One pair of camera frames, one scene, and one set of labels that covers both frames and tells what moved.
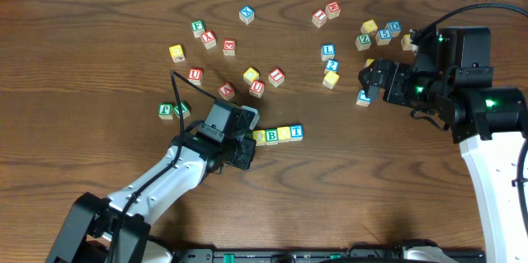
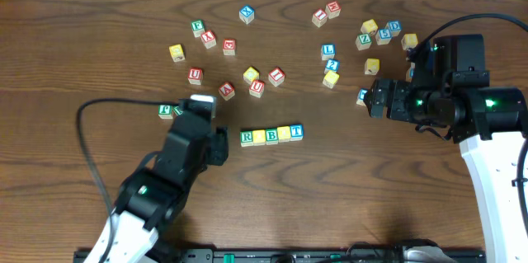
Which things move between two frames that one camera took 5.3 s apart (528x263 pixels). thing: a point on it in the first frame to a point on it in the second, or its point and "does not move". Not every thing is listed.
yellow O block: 259,135 does not move
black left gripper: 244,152 to 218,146
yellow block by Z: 369,26 does not move
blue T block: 296,132 does not move
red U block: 256,88 does not move
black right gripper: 384,80 to 385,99
